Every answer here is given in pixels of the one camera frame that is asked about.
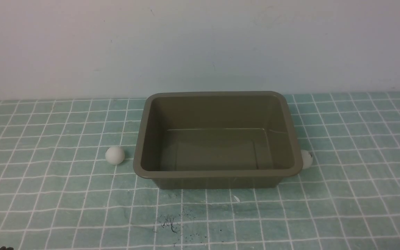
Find white table-tennis ball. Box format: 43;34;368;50
301;149;313;169
105;146;125;166

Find olive green plastic bin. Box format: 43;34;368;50
133;91;304;190

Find green checkered tablecloth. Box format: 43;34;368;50
0;92;400;250

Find small black object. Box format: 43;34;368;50
0;246;14;250

